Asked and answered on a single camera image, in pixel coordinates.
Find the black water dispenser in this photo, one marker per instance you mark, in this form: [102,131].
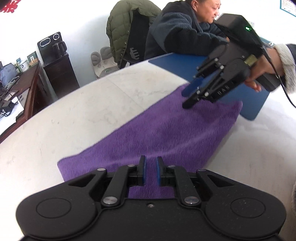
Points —
[57,64]

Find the purple towel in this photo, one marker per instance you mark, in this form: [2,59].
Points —
[182,137]

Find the operator right hand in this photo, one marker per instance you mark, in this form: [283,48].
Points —
[263,66]

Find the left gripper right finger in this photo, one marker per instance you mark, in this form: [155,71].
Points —
[178,178]

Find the white mug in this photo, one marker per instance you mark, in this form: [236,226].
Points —
[24,66]

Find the seated man in black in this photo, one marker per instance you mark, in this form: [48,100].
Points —
[185,27]

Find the operator right forearm sleeve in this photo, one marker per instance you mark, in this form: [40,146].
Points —
[287,57]

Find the large blue wall poster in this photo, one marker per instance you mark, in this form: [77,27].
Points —
[288,6]

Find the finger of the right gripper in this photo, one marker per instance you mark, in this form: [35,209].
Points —
[191,101]
[192,87]

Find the black power adapter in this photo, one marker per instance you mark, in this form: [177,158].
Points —
[7,107]

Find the dark wooden desk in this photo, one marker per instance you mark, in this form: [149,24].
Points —
[35,93]

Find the grey slippers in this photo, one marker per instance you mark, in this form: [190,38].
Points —
[103,62]

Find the green puffer jacket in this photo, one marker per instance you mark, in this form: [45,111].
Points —
[127,28]

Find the white papers on desk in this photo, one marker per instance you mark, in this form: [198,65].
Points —
[7,120]

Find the blue bag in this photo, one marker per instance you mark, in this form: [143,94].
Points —
[8,72]

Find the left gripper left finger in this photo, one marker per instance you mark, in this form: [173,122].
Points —
[125,177]

